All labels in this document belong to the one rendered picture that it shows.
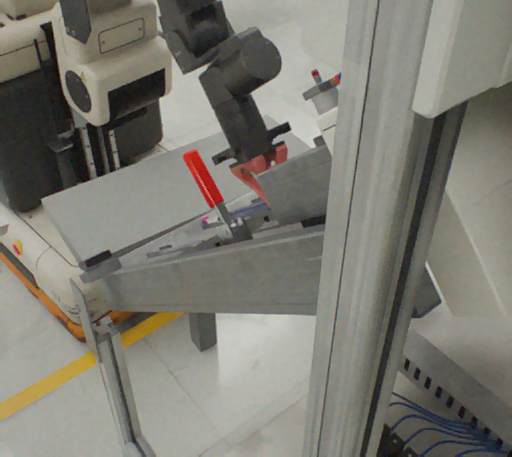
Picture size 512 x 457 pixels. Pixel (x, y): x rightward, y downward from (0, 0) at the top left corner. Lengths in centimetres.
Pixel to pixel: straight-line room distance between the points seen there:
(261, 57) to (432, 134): 50
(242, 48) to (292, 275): 37
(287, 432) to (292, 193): 52
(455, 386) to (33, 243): 120
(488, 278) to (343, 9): 17
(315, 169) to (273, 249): 7
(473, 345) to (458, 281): 72
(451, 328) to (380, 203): 82
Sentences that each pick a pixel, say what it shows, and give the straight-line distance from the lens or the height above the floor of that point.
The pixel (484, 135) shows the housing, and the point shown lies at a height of 125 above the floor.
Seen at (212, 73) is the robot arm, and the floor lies 105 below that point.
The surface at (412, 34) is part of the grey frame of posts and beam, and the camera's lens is 23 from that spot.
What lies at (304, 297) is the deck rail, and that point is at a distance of 45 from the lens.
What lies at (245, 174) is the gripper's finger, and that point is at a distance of 83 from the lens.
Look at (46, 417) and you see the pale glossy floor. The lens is 175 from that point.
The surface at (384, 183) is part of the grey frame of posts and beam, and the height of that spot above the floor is 127.
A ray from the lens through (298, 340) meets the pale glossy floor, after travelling 180.
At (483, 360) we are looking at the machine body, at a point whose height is 62.
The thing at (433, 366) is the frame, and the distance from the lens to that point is 97.
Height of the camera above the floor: 144
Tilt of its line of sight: 40 degrees down
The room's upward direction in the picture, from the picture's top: straight up
